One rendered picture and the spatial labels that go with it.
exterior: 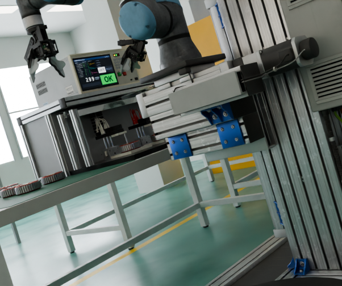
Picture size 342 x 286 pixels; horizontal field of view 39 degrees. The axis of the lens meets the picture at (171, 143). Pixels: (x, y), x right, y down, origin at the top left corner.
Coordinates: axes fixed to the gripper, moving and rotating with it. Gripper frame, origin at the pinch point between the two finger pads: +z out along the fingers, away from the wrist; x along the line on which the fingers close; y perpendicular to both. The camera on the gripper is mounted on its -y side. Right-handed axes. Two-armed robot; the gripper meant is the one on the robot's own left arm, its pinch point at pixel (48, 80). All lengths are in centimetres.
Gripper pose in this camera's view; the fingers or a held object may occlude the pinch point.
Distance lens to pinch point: 196.6
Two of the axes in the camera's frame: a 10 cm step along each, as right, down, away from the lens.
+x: 6.5, -2.3, 7.2
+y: 7.0, -1.8, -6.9
